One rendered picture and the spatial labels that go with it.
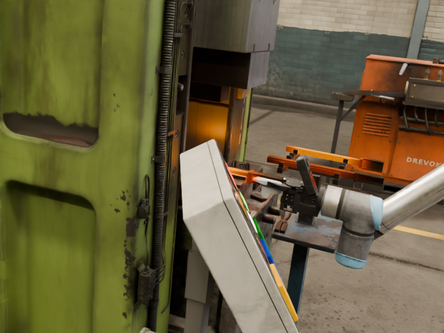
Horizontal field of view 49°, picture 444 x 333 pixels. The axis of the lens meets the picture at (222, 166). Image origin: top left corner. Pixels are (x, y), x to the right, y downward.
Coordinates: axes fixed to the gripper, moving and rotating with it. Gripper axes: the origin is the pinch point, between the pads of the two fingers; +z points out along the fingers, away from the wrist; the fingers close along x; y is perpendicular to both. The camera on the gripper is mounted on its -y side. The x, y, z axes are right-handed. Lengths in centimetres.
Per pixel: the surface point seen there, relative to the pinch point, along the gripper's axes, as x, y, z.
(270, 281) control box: -70, -7, -20
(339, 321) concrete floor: 96, 98, -35
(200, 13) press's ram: -18, -44, 18
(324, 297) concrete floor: 116, 99, -25
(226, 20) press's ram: -17.5, -43.1, 11.0
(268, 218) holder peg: -0.1, 12.2, -5.4
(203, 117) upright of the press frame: 22.7, -9.1, 28.3
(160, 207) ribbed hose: -34.8, 2.2, 15.3
